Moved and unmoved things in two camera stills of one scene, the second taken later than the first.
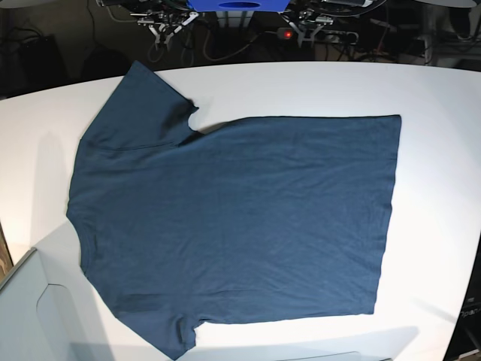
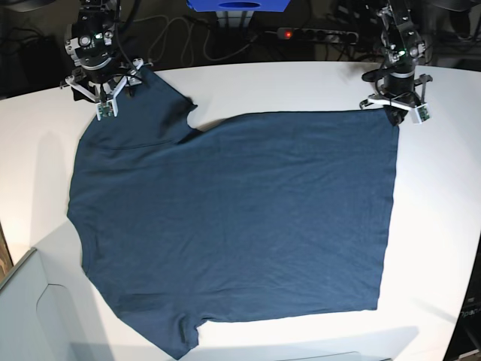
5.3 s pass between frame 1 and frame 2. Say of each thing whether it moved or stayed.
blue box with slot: stayed
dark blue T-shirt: stayed
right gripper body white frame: moved
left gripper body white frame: moved
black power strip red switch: stayed
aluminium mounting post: stayed
